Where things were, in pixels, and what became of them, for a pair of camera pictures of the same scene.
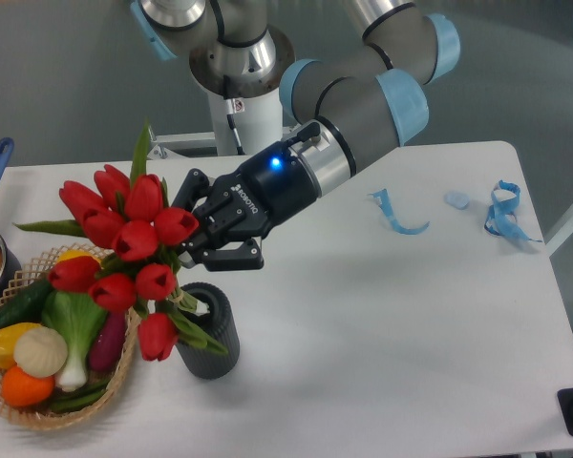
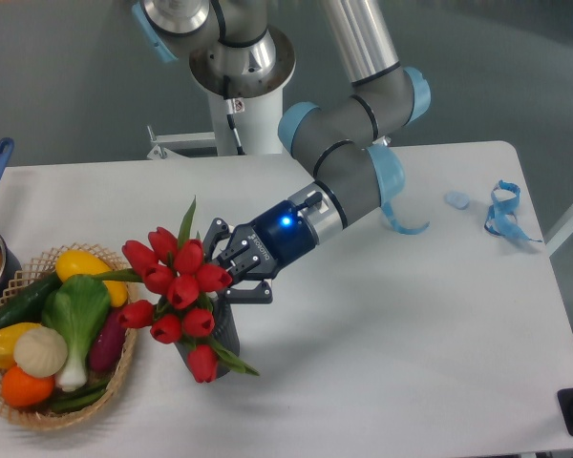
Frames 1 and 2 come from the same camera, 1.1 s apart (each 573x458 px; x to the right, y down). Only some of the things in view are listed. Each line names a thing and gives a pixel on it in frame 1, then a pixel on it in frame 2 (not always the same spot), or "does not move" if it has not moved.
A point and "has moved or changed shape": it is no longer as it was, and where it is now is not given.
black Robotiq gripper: x=246 y=203 to x=278 y=237
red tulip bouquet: x=128 y=218 has moved or changed shape
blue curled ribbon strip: x=383 y=200 does not move
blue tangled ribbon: x=495 y=223 does not move
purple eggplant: x=106 y=347 does not move
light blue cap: x=457 y=198 does not move
